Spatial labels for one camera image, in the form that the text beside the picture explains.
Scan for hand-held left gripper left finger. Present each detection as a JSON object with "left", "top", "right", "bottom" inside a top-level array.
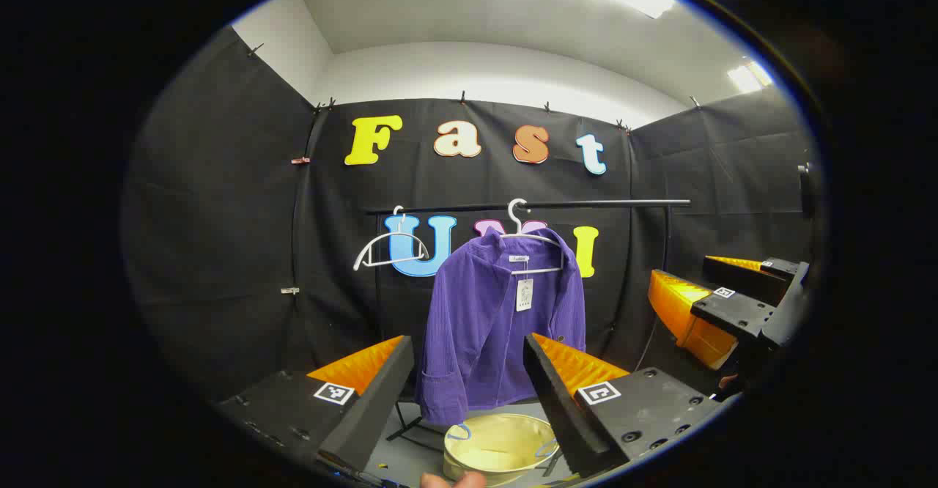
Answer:
[{"left": 216, "top": 335, "right": 416, "bottom": 474}]

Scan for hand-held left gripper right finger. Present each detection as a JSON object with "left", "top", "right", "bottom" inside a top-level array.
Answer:
[{"left": 522, "top": 332, "right": 723, "bottom": 478}]

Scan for cream laundry hamper blue handles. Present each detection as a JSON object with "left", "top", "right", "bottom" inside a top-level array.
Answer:
[{"left": 442, "top": 413, "right": 561, "bottom": 487}]

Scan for purple corduroy jacket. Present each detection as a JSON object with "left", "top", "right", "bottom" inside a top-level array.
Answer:
[{"left": 415, "top": 226, "right": 587, "bottom": 428}]

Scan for white clothes hanger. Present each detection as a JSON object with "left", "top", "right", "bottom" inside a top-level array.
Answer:
[
  {"left": 354, "top": 206, "right": 431, "bottom": 271},
  {"left": 498, "top": 198, "right": 566, "bottom": 278}
]

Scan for black clothes rack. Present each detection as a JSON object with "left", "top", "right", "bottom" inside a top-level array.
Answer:
[{"left": 365, "top": 198, "right": 692, "bottom": 452}]

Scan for ceiling light panel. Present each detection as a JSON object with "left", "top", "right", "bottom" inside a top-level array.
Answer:
[{"left": 727, "top": 61, "right": 775, "bottom": 95}]

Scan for black backdrop cloth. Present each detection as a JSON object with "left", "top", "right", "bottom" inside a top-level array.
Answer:
[{"left": 121, "top": 25, "right": 816, "bottom": 408}]

